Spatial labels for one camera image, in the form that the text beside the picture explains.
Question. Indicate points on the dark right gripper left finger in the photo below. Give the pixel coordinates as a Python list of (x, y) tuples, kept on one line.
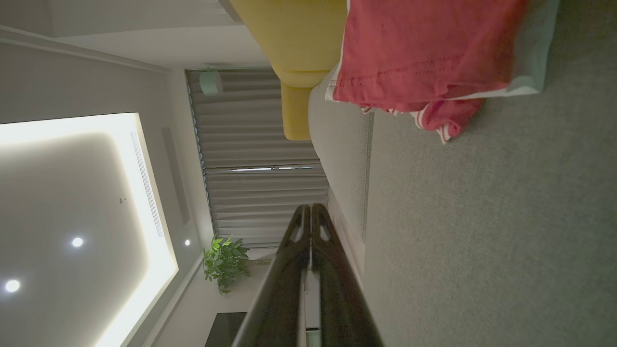
[(279, 299)]

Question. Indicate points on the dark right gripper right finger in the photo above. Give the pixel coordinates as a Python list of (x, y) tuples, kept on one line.
[(340, 299)]

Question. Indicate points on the red Bulls 23 jersey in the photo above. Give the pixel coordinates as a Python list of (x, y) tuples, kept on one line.
[(414, 53)]

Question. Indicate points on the black flat screen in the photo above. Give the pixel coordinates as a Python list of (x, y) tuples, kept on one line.
[(226, 332)]

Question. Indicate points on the green potted plant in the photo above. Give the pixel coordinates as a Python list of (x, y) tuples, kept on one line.
[(225, 262)]

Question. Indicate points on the grey pleated curtain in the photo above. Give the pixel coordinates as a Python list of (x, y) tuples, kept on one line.
[(250, 193)]

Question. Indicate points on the glowing ceiling cove light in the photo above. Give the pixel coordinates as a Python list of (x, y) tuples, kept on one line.
[(154, 250)]

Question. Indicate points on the grey sofa cushion with seam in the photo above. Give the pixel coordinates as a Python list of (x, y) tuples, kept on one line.
[(340, 159)]

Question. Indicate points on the long ceiling air vent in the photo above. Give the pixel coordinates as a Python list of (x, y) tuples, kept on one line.
[(147, 188)]

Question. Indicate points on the round white wall device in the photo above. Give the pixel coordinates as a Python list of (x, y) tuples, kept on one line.
[(210, 83)]

